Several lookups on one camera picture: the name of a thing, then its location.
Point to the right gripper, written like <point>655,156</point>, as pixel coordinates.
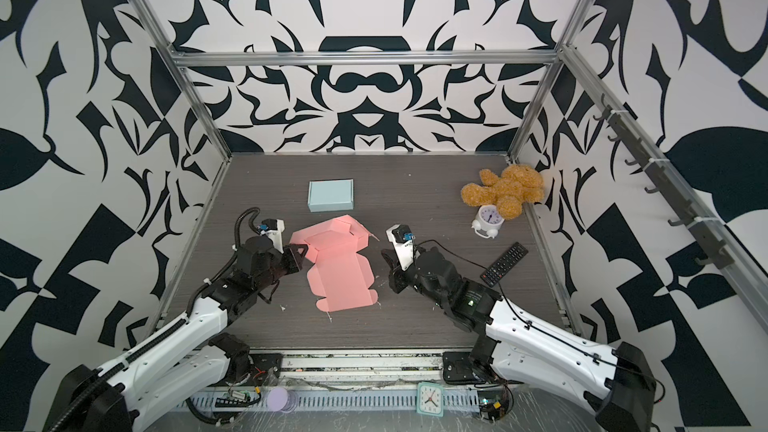
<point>398,284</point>

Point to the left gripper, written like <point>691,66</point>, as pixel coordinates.
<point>293,260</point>

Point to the pink paper box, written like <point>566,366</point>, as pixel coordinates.
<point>340,276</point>

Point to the light blue paper box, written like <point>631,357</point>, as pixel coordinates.
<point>331,195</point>

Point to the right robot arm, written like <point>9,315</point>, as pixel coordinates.
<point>615,384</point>

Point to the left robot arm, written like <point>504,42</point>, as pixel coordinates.
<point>194,351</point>

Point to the white alarm clock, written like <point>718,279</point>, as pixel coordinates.
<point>487,222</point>

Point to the black remote control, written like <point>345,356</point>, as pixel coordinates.
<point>493,274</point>

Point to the green square clock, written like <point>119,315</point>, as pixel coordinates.
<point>430,399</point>

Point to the brown teddy bear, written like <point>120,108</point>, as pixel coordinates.
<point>508,191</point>

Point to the right circuit board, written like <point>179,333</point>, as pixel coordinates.
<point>494,403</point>

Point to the circuit board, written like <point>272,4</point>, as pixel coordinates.
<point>494,403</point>
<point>239,399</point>

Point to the purple round lid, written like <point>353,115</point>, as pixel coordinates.
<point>283,400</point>

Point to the left circuit board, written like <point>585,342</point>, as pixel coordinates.
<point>239,399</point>

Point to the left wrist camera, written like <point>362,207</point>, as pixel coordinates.
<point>273,229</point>

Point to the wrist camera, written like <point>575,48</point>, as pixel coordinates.
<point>402,239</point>
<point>273,229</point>

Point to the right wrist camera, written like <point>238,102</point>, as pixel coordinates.
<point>402,239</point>

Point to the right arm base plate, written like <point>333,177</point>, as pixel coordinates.
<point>462,368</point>

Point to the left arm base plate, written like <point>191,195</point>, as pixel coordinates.
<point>261,369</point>

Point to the wall hook rail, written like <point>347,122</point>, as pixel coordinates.
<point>689,212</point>

